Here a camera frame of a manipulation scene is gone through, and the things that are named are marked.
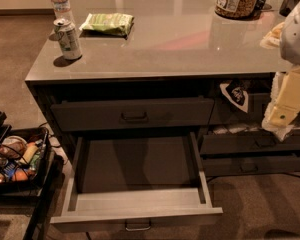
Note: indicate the white packet in drawer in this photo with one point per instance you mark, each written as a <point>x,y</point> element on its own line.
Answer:
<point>234,128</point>

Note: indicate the green chip bag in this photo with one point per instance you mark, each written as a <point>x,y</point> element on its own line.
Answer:
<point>116,24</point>

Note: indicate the black tray stand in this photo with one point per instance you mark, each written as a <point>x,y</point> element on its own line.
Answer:
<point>35,203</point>

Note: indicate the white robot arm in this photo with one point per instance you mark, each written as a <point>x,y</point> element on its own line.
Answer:
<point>289,42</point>

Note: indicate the grey counter cabinet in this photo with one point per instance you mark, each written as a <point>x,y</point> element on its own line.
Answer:
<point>176,49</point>

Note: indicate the clear plastic water bottle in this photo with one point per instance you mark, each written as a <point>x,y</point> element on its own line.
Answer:
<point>62,9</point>

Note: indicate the silver green soda can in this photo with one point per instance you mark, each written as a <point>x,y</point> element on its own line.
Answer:
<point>67,38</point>

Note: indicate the black white snack bag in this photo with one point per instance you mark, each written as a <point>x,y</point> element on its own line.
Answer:
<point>236,94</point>

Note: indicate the black basket of groceries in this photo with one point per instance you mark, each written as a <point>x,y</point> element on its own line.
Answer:
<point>24,155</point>

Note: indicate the grey drawer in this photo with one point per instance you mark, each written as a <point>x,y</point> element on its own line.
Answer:
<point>135,185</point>
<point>129,114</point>
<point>248,142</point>
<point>224,112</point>
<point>235,166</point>

